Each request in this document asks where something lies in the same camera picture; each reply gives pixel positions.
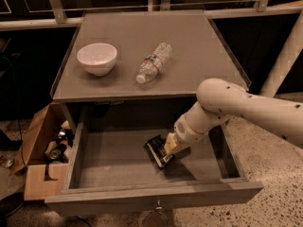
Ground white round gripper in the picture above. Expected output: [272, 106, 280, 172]
[164, 102, 229, 155]

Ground black chocolate bar wrapper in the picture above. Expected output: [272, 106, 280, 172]
[145, 135, 175, 170]

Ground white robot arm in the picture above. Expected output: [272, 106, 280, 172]
[165, 14, 303, 154]

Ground open grey top drawer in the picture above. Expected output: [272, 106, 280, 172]
[45, 105, 263, 216]

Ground grey cabinet counter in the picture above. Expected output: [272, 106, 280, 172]
[50, 10, 252, 134]

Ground clear plastic water bottle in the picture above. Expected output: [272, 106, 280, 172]
[135, 43, 172, 84]

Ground white ceramic bowl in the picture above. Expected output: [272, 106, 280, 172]
[77, 43, 117, 76]

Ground cans in cardboard box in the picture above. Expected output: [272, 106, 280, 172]
[45, 120, 74, 163]

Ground cardboard box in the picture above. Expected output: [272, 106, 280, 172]
[10, 103, 68, 201]

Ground metal railing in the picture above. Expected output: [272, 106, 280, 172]
[0, 0, 302, 31]

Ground drawer pull handle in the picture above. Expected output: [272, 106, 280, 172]
[141, 200, 169, 227]

